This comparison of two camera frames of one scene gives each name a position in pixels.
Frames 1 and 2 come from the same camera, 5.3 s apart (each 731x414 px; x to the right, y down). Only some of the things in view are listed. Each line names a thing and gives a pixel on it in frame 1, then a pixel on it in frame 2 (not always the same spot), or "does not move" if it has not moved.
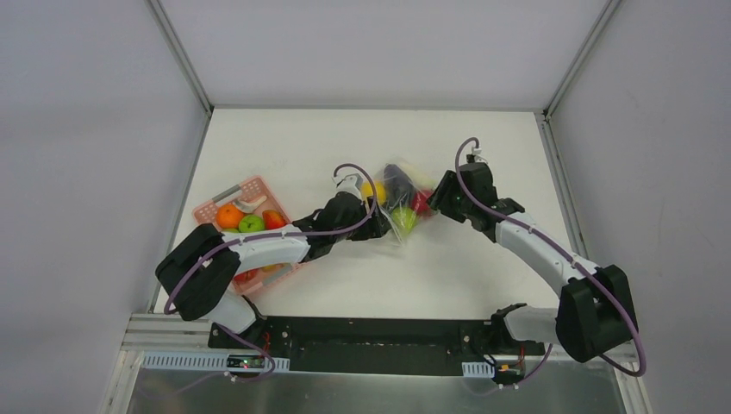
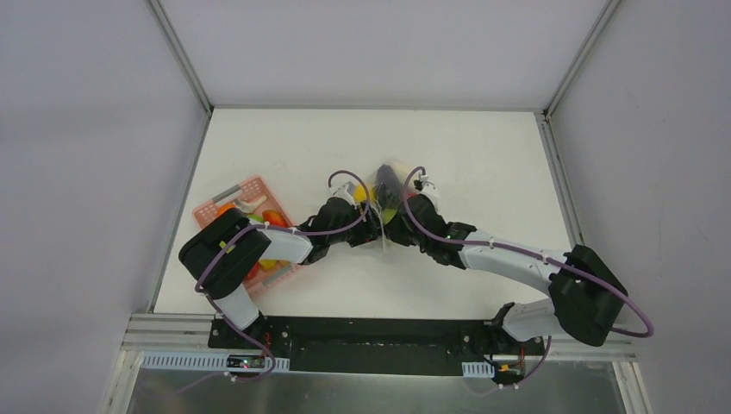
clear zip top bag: (401, 193) does not move
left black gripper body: (372, 224) does not move
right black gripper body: (444, 196) → (396, 223)
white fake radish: (249, 207) does not move
